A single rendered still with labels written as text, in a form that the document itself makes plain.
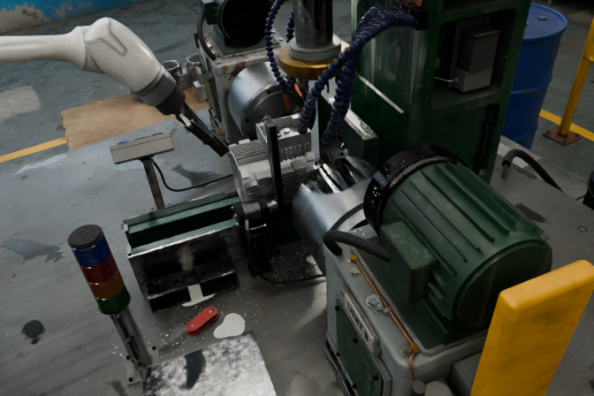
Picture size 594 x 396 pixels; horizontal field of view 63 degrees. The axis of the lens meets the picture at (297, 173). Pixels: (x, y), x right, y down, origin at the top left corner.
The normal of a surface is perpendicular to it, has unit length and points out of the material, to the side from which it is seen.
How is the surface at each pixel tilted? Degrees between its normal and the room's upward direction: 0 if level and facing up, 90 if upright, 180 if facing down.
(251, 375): 0
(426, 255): 0
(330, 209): 39
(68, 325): 0
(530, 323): 90
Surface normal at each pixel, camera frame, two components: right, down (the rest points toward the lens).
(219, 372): -0.06, -0.80
